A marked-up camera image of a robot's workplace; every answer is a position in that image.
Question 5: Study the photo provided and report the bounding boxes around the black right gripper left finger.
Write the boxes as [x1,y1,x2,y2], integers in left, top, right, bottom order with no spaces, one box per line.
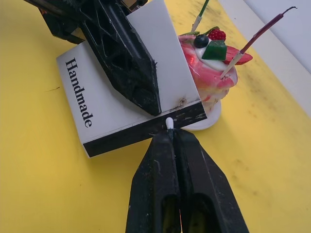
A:
[125,130,182,233]

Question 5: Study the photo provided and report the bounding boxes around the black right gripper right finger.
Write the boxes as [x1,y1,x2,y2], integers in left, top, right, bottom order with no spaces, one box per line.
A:
[173,129,250,233]

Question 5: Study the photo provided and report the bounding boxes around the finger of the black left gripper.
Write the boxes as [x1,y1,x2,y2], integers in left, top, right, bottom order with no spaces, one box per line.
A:
[79,0,162,117]

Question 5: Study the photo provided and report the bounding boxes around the white Handmade matchbox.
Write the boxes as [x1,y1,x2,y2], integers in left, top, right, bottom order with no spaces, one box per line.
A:
[56,0,207,159]

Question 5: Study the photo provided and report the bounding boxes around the white-tipped black match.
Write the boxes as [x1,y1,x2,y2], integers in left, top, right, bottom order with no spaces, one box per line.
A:
[165,117,175,137]

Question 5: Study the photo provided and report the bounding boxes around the pink cake with fruit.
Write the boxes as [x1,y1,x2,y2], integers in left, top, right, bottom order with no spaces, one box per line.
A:
[177,26,253,115]

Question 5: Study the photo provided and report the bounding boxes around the small white plate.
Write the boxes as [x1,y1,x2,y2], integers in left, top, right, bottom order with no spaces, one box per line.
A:
[182,101,222,132]

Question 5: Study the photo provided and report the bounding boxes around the green candle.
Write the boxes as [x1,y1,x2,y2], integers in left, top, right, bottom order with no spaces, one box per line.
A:
[190,0,210,33]

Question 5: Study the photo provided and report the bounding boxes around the purple candle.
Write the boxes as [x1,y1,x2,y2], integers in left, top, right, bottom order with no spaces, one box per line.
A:
[220,6,297,80]

